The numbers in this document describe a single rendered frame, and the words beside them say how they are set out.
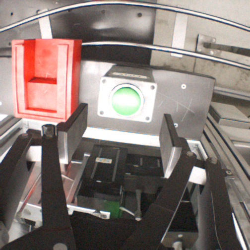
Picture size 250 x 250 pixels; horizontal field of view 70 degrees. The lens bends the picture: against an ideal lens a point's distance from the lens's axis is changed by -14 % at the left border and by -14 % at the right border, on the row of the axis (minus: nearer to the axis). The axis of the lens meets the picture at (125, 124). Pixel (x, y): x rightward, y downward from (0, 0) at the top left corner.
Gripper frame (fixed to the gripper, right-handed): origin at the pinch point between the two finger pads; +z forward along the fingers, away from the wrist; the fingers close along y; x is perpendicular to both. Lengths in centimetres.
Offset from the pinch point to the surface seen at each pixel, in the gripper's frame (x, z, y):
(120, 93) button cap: 1.2, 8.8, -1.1
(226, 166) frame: -10.5, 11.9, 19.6
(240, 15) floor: 39, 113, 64
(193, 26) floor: 22, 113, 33
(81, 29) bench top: 10.0, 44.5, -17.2
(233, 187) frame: -10.5, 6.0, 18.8
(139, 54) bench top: 3.6, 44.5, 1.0
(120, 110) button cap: -1.3, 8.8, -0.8
